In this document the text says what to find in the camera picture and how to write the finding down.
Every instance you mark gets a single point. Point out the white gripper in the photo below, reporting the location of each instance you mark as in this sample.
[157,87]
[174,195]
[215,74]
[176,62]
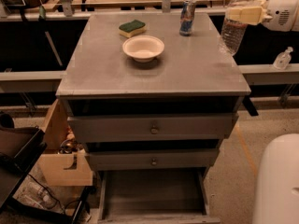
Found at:
[279,13]

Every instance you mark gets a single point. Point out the clear plastic water bottle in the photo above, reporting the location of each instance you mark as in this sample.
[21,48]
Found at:
[232,31]

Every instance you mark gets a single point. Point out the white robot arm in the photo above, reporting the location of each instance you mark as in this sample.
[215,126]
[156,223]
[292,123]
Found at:
[277,188]

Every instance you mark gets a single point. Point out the clear soap dispenser bottle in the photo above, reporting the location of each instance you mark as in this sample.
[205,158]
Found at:
[283,59]

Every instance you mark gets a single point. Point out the grey top drawer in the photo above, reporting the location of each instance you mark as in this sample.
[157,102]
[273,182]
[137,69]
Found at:
[152,128]

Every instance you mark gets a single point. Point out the grey drawer cabinet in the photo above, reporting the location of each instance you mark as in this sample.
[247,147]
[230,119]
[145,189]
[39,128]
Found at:
[191,76]

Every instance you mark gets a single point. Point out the grey middle drawer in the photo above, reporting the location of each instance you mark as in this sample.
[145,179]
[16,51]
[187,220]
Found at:
[152,159]

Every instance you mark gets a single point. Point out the grey open bottom drawer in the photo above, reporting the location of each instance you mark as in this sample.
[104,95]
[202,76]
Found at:
[163,196]

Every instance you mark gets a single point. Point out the plastic bottle on floor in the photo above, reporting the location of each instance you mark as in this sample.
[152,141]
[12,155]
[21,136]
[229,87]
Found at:
[42,195]

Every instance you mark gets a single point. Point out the blue silver drink can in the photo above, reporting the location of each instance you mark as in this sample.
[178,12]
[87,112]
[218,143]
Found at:
[186,17]

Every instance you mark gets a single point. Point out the white bowl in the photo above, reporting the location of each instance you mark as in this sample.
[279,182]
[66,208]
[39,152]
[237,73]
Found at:
[143,48]

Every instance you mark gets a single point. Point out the green yellow sponge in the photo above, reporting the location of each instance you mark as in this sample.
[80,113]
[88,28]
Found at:
[132,28]

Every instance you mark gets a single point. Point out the light wooden box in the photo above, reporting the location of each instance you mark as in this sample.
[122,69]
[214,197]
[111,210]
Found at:
[62,169]

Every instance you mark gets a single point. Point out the black cart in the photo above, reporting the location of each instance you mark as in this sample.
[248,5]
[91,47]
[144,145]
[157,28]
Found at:
[15,168]

